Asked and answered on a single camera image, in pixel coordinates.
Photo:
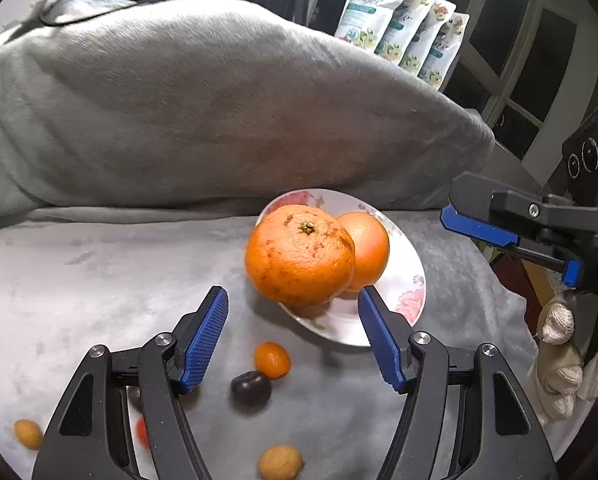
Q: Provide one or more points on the person's right hand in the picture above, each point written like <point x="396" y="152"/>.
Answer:
<point x="559" y="375"/>

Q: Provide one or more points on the small brown kiwi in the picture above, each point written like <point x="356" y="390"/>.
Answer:
<point x="280" y="462"/>
<point x="28" y="434"/>

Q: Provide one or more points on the white floral plate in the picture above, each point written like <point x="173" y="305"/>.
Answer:
<point x="404" y="280"/>

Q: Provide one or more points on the white floral refill pouch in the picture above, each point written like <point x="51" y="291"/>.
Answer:
<point x="431" y="42"/>
<point x="446" y="55"/>
<point x="409" y="25"/>
<point x="374" y="5"/>

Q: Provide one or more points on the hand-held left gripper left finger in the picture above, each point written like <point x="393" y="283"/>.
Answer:
<point x="206" y="340"/>

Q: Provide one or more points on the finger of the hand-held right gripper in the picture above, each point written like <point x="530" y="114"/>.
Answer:
<point x="479" y="230"/>
<point x="574" y="274"/>

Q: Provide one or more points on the grey plush bolster cushion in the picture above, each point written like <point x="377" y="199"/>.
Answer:
<point x="204" y="100"/>

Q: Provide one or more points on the large speckled orange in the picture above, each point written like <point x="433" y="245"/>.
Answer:
<point x="299" y="260"/>

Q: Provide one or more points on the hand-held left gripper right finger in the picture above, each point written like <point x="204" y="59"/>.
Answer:
<point x="379" y="340"/>

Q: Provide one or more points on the red tomato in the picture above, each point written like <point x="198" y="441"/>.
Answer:
<point x="142" y="432"/>

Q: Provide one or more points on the white window frame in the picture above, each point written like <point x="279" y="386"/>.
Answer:
<point x="534" y="25"/>

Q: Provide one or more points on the colourful printed box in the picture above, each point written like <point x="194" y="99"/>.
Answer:
<point x="534" y="285"/>

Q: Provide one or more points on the small mandarin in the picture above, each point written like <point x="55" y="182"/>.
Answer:
<point x="272" y="360"/>

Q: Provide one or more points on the dark purple plum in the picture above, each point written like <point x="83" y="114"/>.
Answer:
<point x="250" y="389"/>

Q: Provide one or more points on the large smooth orange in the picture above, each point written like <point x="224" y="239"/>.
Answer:
<point x="371" y="255"/>

